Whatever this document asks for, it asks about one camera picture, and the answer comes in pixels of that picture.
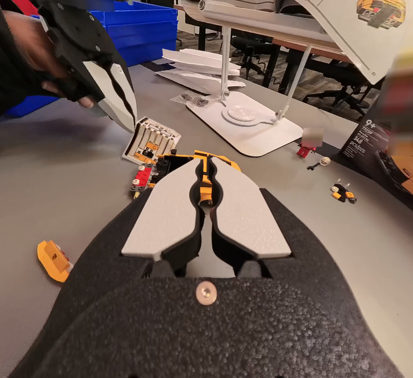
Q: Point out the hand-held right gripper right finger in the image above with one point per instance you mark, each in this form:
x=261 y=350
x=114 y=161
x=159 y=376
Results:
x=251 y=223

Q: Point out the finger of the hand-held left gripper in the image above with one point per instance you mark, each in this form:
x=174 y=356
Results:
x=108 y=94
x=124 y=81

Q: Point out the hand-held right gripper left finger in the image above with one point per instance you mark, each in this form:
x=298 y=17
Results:
x=161 y=223

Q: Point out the yellow lego car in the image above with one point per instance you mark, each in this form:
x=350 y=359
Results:
x=167 y=161

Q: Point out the lego sticker sheet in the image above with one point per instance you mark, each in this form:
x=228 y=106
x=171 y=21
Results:
x=151 y=140

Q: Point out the orange white red lego subassembly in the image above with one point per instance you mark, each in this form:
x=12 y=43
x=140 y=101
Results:
x=53 y=260

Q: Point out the person's left forearm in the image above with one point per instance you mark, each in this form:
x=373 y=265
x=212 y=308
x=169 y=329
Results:
x=13 y=78

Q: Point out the red lego minifigure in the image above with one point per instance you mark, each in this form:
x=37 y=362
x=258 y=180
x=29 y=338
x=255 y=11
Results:
x=305 y=151

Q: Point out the small black orange lego assembly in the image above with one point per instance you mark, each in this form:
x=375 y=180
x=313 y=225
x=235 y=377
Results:
x=343 y=194

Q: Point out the dark lego set box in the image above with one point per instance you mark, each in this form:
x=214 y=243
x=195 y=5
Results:
x=361 y=149

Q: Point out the person's left hand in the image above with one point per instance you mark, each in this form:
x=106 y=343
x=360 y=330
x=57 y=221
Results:
x=29 y=42

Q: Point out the white paper scrap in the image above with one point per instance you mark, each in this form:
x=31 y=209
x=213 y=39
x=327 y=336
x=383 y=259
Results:
x=193 y=68

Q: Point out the white stand with metal poles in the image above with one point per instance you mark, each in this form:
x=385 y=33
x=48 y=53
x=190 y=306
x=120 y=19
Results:
x=258 y=129

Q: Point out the black office chair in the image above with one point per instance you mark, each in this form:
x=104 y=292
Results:
x=342 y=84
x=255 y=52

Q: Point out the open white booklet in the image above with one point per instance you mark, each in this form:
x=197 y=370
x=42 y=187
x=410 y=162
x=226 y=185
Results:
x=338 y=13

